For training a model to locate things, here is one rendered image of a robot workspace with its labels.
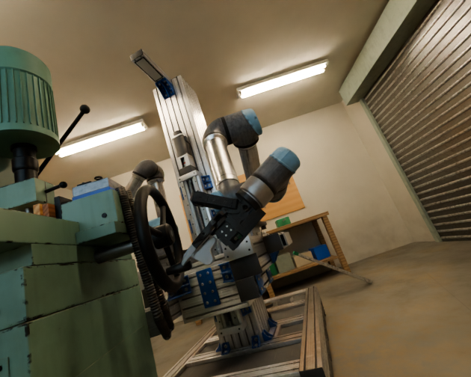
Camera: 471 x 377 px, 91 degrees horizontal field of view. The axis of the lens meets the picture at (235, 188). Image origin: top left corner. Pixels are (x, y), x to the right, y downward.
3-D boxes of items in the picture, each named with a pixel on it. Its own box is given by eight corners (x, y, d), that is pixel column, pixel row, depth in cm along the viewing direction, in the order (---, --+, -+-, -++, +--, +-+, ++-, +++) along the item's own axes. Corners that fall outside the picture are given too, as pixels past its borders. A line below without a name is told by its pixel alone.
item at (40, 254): (33, 265, 41) (31, 243, 42) (-91, 304, 40) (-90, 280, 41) (132, 258, 80) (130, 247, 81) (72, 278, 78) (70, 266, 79)
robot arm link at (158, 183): (155, 241, 142) (138, 163, 156) (164, 242, 156) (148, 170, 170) (174, 235, 142) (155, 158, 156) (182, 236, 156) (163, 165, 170)
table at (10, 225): (42, 220, 34) (38, 182, 35) (-182, 289, 32) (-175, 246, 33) (166, 240, 92) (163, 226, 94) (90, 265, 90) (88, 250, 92)
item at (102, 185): (110, 190, 60) (107, 171, 62) (68, 203, 60) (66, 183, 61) (132, 200, 73) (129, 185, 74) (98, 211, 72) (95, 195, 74)
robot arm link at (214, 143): (193, 121, 95) (209, 201, 59) (218, 112, 96) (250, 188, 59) (202, 144, 103) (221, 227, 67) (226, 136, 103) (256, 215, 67)
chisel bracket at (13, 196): (37, 206, 61) (34, 176, 63) (-18, 222, 60) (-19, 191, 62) (57, 210, 68) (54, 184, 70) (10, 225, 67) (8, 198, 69)
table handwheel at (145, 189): (151, 161, 64) (185, 229, 82) (79, 183, 63) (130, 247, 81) (144, 241, 42) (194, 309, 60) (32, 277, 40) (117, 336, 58)
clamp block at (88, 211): (117, 221, 57) (111, 187, 59) (62, 238, 56) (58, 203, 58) (141, 227, 71) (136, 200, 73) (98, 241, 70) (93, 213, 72)
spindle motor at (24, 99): (28, 123, 61) (19, 37, 69) (-40, 143, 60) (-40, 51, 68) (73, 151, 78) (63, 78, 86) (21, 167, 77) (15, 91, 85)
